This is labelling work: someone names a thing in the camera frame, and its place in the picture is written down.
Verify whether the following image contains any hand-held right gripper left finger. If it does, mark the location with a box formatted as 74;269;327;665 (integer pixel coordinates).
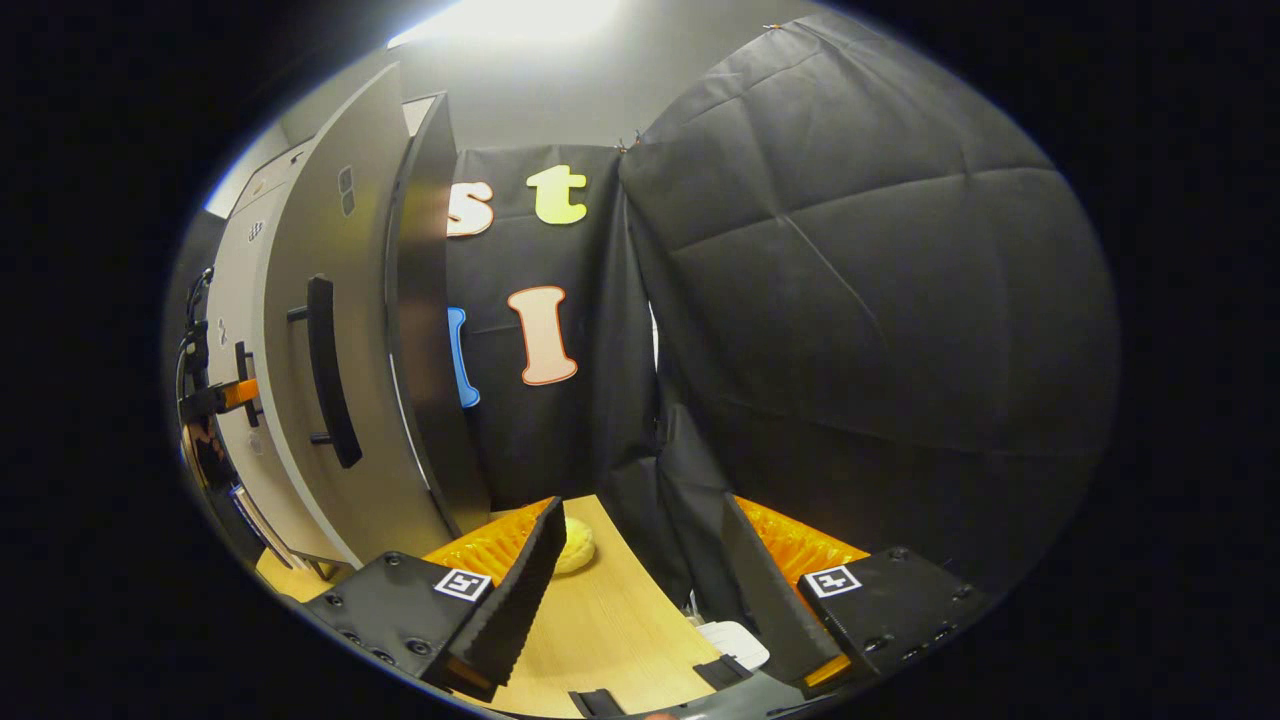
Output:
300;497;568;701

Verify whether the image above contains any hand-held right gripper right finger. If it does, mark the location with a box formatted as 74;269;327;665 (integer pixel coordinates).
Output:
722;492;991;701

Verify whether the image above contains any grey cabinet door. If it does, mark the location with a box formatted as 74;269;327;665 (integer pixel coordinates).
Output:
205;195;301;561
262;62;451;566

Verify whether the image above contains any grey double-door shoe cabinet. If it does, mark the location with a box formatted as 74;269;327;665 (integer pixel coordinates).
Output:
385;90;493;539

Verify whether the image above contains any grey cabinet drawer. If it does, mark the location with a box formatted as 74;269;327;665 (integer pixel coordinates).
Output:
232;140;311;216

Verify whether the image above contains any small white device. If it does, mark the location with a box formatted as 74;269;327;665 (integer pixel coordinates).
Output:
697;620;771;671

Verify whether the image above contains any yellow soft toy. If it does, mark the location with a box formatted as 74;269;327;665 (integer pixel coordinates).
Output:
553;517;597;575

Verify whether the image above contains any black backdrop cloth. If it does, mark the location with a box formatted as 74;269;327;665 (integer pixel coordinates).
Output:
445;15;1121;621

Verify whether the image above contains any large ceiling light panel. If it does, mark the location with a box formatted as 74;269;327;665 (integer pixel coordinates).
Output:
385;0;621;49

